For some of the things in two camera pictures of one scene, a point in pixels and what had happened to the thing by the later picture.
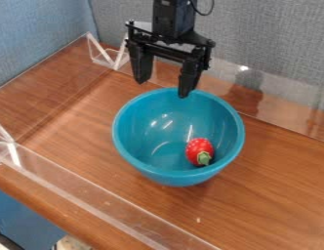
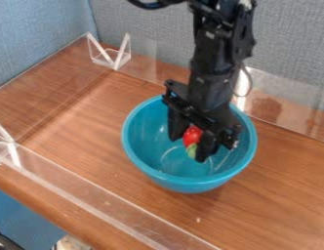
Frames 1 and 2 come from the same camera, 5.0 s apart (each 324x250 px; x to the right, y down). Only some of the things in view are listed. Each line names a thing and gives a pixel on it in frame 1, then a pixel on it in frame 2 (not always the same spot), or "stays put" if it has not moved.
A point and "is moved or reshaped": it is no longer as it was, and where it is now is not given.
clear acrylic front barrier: x=119 y=210 stays put
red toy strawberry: x=200 y=151 is moved or reshaped
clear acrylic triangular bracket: x=112 y=58 stays put
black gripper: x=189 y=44 → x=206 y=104
